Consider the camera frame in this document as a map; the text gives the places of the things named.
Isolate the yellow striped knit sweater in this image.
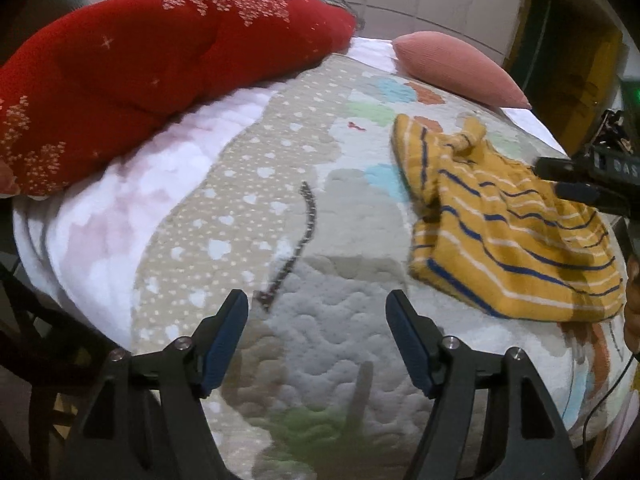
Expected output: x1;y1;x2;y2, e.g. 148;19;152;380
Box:
392;114;625;323

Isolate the right hand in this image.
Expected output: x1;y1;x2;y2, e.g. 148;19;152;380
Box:
624;256;640;356

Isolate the pink pillow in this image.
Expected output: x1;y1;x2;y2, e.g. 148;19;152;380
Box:
392;32;530;110

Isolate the pink fluffy blanket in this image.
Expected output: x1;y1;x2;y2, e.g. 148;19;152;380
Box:
13;38;404;352

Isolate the patchwork heart quilt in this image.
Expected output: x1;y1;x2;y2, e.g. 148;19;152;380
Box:
132;55;632;479

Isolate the red floral blanket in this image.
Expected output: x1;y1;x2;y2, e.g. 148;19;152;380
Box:
1;0;356;197

